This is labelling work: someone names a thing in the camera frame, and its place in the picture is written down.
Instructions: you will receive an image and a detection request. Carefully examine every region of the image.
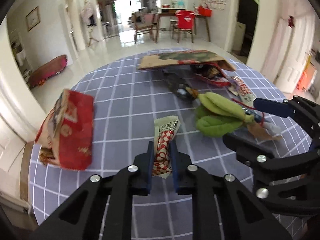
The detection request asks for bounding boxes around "orange plastic stool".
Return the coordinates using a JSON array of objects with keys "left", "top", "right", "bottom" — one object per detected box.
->
[{"left": 297, "top": 63, "right": 317, "bottom": 91}]

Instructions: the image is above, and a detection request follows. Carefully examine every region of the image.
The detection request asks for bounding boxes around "red white checkered wrapper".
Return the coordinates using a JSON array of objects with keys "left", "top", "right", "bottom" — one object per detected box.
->
[{"left": 152, "top": 115, "right": 181, "bottom": 179}]

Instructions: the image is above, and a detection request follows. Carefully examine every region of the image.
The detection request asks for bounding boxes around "dark red bench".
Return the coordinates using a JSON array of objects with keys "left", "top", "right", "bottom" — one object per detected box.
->
[{"left": 28, "top": 54, "right": 68, "bottom": 88}]

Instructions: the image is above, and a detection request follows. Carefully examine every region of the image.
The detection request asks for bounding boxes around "wooden dining table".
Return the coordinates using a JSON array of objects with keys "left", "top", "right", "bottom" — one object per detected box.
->
[{"left": 155, "top": 8, "right": 212, "bottom": 43}]

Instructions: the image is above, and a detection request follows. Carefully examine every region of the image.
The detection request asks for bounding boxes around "chair with red shirt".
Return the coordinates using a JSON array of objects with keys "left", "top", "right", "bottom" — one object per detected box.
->
[{"left": 172, "top": 10, "right": 196, "bottom": 43}]

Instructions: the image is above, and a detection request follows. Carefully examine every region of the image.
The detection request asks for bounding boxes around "brown cardboard box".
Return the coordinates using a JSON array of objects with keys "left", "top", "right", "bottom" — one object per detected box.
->
[{"left": 137, "top": 50, "right": 235, "bottom": 72}]

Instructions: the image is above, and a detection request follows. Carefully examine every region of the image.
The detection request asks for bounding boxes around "pink lace curtain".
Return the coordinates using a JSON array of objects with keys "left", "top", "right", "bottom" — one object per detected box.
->
[{"left": 261, "top": 16, "right": 295, "bottom": 83}]

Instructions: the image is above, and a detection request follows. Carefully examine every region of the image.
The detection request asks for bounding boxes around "framed picture left wall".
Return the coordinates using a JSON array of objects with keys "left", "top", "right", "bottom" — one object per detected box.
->
[{"left": 25, "top": 7, "right": 41, "bottom": 31}]

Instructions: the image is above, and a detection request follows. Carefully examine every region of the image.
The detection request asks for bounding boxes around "green leaf-shaped cloth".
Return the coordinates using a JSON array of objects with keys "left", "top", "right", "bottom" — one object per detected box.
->
[{"left": 195, "top": 92, "right": 254, "bottom": 137}]

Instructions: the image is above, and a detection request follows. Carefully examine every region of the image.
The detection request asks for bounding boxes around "red foil snack packet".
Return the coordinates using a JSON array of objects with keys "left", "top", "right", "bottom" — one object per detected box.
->
[{"left": 190, "top": 63, "right": 231, "bottom": 87}]

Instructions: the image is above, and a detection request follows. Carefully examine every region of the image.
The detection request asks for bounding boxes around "coat rack with clothes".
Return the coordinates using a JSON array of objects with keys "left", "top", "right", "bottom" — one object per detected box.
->
[{"left": 81, "top": 0, "right": 99, "bottom": 47}]

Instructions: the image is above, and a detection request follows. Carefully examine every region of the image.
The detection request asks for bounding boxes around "grey checked tablecloth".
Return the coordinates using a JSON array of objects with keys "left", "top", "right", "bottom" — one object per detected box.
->
[{"left": 28, "top": 47, "right": 313, "bottom": 240}]

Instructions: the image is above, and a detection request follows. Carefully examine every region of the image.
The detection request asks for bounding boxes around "patterned paper strip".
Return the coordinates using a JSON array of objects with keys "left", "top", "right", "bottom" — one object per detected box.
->
[{"left": 229, "top": 76, "right": 257, "bottom": 107}]

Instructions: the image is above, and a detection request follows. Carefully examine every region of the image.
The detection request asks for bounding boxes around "black snack wrapper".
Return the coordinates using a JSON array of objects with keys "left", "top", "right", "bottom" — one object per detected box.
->
[{"left": 162, "top": 70, "right": 199, "bottom": 101}]

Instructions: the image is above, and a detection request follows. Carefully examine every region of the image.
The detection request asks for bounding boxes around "red snack bag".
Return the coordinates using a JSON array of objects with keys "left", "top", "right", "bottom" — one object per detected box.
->
[{"left": 35, "top": 89, "right": 94, "bottom": 171}]

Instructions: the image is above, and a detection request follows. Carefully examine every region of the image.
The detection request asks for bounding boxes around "wooden dining chair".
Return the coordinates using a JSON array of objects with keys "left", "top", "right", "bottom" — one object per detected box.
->
[{"left": 132, "top": 12, "right": 155, "bottom": 43}]

